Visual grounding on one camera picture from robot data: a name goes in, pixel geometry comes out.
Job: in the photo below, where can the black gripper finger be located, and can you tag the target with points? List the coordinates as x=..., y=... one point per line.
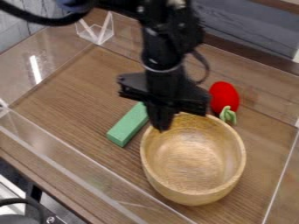
x=168, y=117
x=154, y=115

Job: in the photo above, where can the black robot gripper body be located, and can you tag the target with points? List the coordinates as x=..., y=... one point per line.
x=168, y=88

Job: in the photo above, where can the green rectangular block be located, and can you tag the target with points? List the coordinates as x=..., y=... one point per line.
x=129, y=125

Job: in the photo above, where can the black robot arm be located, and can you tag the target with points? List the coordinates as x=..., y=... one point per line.
x=172, y=34

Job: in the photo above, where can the brown wooden bowl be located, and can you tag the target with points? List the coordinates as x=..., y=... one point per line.
x=194, y=162

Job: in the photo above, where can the red plush strawberry toy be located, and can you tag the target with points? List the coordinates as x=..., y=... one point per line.
x=225, y=101

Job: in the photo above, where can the clear acrylic tray wall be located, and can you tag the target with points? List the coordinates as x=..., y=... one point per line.
x=86, y=186

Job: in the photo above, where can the black table leg bracket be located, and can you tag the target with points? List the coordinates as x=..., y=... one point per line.
x=37, y=210

